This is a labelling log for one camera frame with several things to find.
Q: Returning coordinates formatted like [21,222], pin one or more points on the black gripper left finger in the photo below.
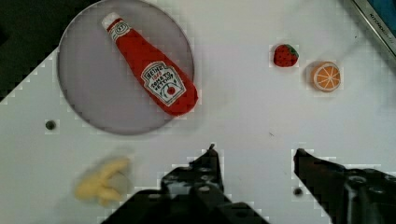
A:
[188,195]

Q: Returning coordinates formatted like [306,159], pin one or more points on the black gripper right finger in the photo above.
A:
[348,196]

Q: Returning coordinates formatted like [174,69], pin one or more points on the red felt ketchup bottle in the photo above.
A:
[165,83]

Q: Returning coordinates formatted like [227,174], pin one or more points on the grey round plate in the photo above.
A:
[94,77]

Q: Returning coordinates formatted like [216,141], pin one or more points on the yellow peeled banana toy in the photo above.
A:
[97,185]

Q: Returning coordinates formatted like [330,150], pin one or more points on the orange slice toy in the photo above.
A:
[326,77]

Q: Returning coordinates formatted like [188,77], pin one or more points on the red felt strawberry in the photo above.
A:
[285,56]

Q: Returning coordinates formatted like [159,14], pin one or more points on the silver appliance edge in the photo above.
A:
[380,15]

